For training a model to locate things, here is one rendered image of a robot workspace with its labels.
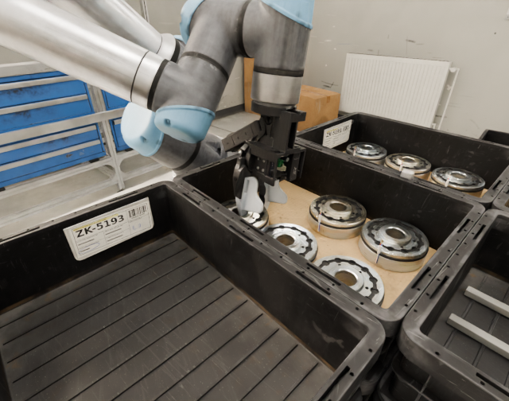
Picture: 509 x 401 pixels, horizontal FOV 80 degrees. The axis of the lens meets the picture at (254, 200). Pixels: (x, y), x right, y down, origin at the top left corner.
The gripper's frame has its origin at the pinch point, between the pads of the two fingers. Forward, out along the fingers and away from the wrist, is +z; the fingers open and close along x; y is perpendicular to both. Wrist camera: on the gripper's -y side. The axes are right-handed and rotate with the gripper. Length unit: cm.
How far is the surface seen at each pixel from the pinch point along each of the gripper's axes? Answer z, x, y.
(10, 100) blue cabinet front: 12, -11, -174
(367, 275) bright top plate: -1.1, -0.6, 23.9
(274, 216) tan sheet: 1.6, 4.2, 2.3
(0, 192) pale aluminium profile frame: 61, -26, -170
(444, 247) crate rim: -8.4, 2.3, 30.4
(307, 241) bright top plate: -0.7, -0.4, 13.3
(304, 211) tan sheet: 0.8, 9.9, 5.1
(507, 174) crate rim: -12.4, 30.6, 30.9
